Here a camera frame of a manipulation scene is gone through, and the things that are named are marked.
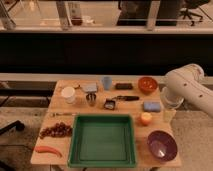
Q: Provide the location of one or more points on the white cup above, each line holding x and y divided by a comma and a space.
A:
68, 93

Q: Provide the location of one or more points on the dark brown block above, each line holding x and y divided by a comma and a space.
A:
123, 86

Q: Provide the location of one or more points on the black office chair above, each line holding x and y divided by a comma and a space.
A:
188, 6

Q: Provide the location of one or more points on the wooden table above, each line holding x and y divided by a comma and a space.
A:
134, 109

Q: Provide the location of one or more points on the green plastic tray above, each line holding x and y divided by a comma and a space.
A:
102, 141

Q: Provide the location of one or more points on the blue cup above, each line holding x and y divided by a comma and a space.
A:
106, 82

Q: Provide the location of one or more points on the orange carrot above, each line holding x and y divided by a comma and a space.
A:
47, 149

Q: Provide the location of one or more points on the metal fork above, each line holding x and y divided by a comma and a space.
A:
62, 114

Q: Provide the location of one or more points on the purple bowl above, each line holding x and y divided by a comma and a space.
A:
162, 145

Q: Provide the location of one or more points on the bunch of red grapes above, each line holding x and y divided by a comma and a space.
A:
57, 130

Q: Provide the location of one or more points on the blue sponge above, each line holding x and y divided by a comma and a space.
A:
152, 106

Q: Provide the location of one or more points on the orange fruit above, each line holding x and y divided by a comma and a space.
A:
146, 118

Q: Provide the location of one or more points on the orange bowl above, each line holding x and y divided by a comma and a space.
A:
147, 85

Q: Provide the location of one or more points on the grey folded towel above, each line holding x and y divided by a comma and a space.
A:
90, 88

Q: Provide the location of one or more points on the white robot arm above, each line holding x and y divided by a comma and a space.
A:
184, 83

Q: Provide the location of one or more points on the black handled tool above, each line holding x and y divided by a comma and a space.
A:
126, 98

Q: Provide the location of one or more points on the metal cup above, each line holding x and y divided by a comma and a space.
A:
91, 99

